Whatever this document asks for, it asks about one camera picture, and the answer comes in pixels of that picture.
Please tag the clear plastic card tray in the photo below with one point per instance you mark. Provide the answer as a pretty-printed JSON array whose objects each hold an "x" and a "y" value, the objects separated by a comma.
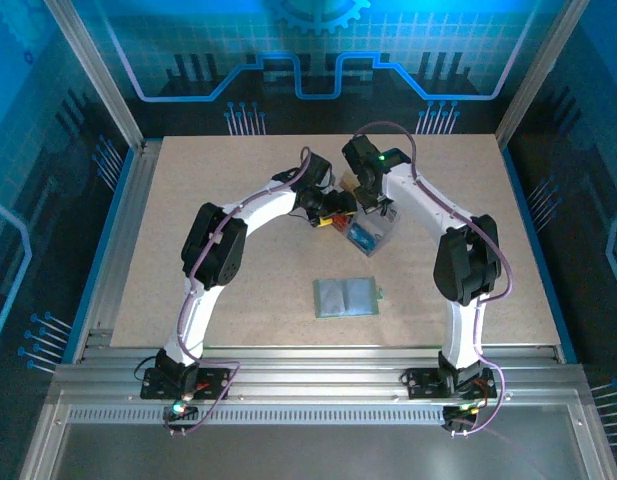
[{"x": 383, "y": 230}]

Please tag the aluminium side rail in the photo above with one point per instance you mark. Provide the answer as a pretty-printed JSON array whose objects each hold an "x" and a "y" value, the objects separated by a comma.
[{"x": 122, "y": 240}]

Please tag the small circuit board with LEDs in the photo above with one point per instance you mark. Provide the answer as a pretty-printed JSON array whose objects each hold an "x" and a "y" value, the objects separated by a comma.
[
  {"x": 180, "y": 409},
  {"x": 463, "y": 412}
]

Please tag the blue circuit print side panel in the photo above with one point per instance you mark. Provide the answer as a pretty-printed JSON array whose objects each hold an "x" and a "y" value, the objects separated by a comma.
[
  {"x": 588, "y": 150},
  {"x": 28, "y": 150}
]

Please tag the slotted metal strip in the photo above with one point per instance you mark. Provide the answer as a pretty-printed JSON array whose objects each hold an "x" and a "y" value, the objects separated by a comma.
[{"x": 313, "y": 415}]

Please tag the gold card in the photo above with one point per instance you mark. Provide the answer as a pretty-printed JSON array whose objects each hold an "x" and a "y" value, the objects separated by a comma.
[{"x": 349, "y": 181}]

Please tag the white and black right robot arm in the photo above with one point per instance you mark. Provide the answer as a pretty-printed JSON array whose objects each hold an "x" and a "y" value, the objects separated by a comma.
[{"x": 423, "y": 200}]

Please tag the aluminium frame rail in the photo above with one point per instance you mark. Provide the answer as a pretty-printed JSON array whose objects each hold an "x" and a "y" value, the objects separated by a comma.
[{"x": 313, "y": 372}]

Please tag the blue table edge strip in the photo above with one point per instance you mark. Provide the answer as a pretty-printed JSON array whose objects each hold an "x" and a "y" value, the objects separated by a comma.
[
  {"x": 534, "y": 240},
  {"x": 105, "y": 240}
]

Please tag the aluminium corner post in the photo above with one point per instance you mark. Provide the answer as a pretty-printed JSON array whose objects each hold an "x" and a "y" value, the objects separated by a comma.
[
  {"x": 99, "y": 75},
  {"x": 537, "y": 75}
]

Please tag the blue card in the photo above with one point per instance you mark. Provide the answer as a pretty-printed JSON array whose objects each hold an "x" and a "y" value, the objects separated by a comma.
[{"x": 363, "y": 236}]

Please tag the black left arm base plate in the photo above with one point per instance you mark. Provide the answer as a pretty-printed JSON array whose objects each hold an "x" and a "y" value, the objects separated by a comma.
[{"x": 213, "y": 374}]

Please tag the green card holder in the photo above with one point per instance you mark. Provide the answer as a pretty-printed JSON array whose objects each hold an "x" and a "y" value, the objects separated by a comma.
[{"x": 345, "y": 297}]

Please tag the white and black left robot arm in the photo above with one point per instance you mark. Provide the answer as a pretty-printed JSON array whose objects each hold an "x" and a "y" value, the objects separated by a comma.
[{"x": 265, "y": 207}]

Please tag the grey metal sheet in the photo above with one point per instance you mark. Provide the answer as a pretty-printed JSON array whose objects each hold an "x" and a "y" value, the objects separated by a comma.
[{"x": 313, "y": 455}]

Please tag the blue circuit print back panel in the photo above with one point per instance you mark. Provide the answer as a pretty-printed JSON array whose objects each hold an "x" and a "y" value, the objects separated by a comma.
[{"x": 313, "y": 30}]

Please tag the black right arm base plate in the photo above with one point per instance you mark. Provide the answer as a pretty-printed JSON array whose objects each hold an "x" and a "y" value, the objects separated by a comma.
[{"x": 420, "y": 382}]

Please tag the red card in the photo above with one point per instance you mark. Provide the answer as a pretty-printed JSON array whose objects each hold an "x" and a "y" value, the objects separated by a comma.
[{"x": 342, "y": 222}]

